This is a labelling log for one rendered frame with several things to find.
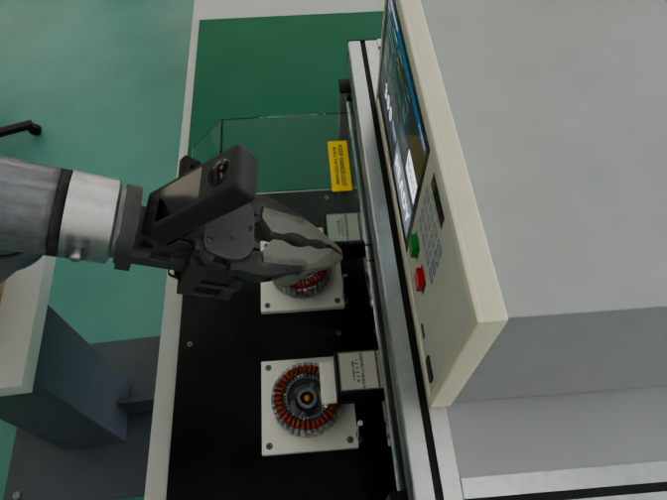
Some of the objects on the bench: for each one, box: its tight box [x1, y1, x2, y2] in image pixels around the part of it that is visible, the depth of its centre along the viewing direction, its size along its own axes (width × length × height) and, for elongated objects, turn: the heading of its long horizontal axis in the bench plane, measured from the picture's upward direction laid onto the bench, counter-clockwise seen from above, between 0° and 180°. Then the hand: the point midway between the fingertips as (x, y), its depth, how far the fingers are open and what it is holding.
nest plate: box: [261, 261, 344, 314], centre depth 99 cm, size 15×15×1 cm
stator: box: [272, 267, 332, 299], centre depth 96 cm, size 11×11×4 cm
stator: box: [271, 362, 342, 438], centre depth 84 cm, size 11×11×4 cm
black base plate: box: [166, 257, 394, 500], centre depth 94 cm, size 47×64×2 cm
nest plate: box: [261, 356, 358, 456], centre depth 86 cm, size 15×15×1 cm
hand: (333, 249), depth 53 cm, fingers closed
